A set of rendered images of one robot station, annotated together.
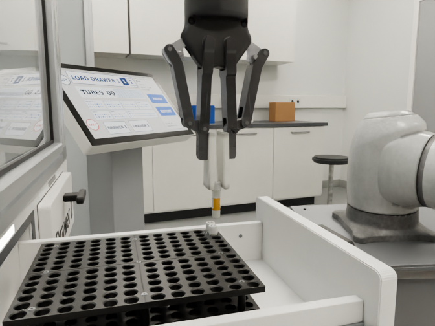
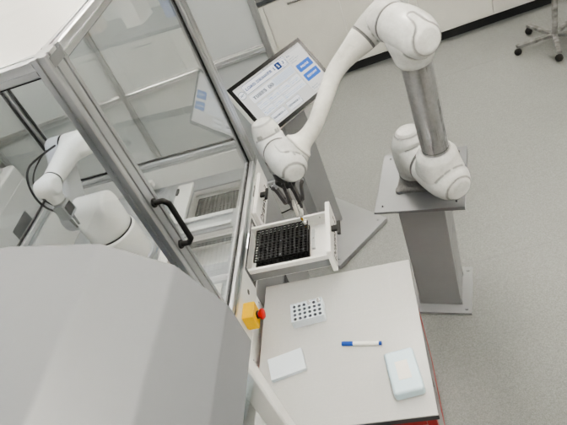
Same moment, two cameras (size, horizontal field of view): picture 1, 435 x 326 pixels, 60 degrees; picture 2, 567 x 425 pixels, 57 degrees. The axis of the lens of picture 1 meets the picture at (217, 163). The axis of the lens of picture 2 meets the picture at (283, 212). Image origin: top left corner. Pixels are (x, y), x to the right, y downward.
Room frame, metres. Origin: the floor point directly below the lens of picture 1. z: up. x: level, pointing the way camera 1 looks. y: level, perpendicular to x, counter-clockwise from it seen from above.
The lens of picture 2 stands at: (-0.89, -0.83, 2.28)
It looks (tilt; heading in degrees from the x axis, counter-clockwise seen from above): 39 degrees down; 33
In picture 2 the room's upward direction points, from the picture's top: 24 degrees counter-clockwise
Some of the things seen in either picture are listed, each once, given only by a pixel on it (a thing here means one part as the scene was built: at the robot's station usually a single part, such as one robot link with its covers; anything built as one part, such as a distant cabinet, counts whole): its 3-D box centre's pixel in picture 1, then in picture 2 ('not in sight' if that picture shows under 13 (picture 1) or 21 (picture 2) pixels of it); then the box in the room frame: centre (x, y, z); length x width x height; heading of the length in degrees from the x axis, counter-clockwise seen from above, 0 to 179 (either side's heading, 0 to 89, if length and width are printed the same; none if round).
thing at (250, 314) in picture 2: not in sight; (251, 315); (0.04, 0.10, 0.88); 0.07 x 0.05 x 0.07; 16
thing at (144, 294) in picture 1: (139, 289); (283, 245); (0.39, 0.09, 0.87); 0.22 x 0.18 x 0.06; 106
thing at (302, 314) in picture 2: not in sight; (308, 312); (0.14, -0.07, 0.78); 0.12 x 0.08 x 0.04; 111
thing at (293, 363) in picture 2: not in sight; (287, 364); (-0.08, -0.04, 0.77); 0.13 x 0.09 x 0.02; 119
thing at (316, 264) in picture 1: (304, 264); (331, 234); (0.44, -0.11, 0.87); 0.29 x 0.02 x 0.11; 16
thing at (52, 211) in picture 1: (59, 215); (261, 201); (0.66, 0.29, 0.87); 0.29 x 0.02 x 0.11; 16
